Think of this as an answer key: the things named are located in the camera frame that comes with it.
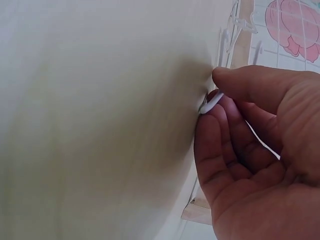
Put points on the person's right hand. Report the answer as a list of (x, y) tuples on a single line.
[(262, 180)]

